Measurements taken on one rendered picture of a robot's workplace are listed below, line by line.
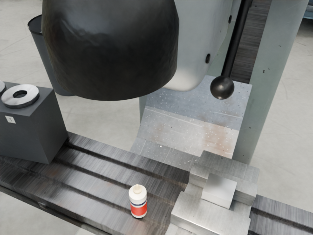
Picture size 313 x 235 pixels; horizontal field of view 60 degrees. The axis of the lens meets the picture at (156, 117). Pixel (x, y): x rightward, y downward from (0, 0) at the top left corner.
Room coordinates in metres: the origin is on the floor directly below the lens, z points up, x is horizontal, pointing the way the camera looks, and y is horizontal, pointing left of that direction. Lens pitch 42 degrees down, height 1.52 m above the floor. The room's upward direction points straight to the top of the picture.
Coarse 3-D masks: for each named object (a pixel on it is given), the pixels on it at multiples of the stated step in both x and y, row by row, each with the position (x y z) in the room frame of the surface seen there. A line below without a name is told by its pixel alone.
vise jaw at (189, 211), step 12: (180, 204) 0.30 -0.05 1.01; (192, 204) 0.30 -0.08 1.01; (204, 204) 0.30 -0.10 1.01; (180, 216) 0.27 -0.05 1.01; (192, 216) 0.27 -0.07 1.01; (204, 216) 0.27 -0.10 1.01; (216, 216) 0.27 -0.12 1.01; (228, 216) 0.27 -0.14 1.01; (240, 216) 0.27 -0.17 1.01; (192, 228) 0.26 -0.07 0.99; (204, 228) 0.25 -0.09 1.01; (216, 228) 0.25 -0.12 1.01; (228, 228) 0.25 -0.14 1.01; (240, 228) 0.25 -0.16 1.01
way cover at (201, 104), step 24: (168, 96) 0.72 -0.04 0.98; (192, 96) 0.69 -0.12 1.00; (240, 96) 0.65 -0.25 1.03; (144, 120) 0.69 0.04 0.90; (168, 120) 0.67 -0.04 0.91; (216, 120) 0.63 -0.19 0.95; (240, 120) 0.62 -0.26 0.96; (144, 144) 0.62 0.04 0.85; (168, 144) 0.61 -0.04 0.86; (192, 144) 0.60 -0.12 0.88; (216, 144) 0.58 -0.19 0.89
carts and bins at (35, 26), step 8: (40, 16) 2.33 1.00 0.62; (32, 24) 2.21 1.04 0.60; (40, 24) 2.30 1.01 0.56; (32, 32) 2.02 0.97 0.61; (40, 32) 2.26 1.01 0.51; (40, 40) 1.99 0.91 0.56; (40, 48) 2.02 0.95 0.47; (48, 56) 1.99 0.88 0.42; (48, 64) 2.01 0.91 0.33; (48, 72) 2.04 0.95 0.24; (56, 88) 2.03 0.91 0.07
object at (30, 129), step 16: (0, 96) 0.57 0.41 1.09; (16, 96) 0.57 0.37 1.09; (32, 96) 0.55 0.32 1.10; (48, 96) 0.58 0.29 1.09; (0, 112) 0.51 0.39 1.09; (16, 112) 0.50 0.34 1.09; (32, 112) 0.51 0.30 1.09; (48, 112) 0.56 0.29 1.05; (0, 128) 0.51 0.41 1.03; (16, 128) 0.50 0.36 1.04; (32, 128) 0.49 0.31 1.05; (48, 128) 0.54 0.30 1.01; (64, 128) 0.60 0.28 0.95; (0, 144) 0.52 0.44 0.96; (16, 144) 0.51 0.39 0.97; (32, 144) 0.50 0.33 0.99; (48, 144) 0.52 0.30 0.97; (32, 160) 0.50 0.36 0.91; (48, 160) 0.49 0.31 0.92
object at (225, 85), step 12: (240, 12) 0.33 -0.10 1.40; (240, 24) 0.32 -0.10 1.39; (240, 36) 0.31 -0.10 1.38; (228, 48) 0.31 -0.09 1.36; (228, 60) 0.29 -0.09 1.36; (228, 72) 0.28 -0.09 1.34; (216, 84) 0.27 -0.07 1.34; (228, 84) 0.27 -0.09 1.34; (216, 96) 0.27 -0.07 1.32; (228, 96) 0.26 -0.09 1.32
